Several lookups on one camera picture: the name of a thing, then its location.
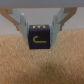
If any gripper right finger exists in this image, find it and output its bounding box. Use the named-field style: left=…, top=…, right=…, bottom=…
left=49, top=7, right=80, bottom=46

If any white cabinet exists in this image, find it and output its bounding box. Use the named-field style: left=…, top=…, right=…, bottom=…
left=0, top=0, right=84, bottom=38

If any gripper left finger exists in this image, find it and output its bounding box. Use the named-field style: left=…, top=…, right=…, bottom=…
left=0, top=7, right=32, bottom=48

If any purple block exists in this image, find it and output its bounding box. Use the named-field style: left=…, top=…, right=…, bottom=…
left=27, top=23, right=53, bottom=50

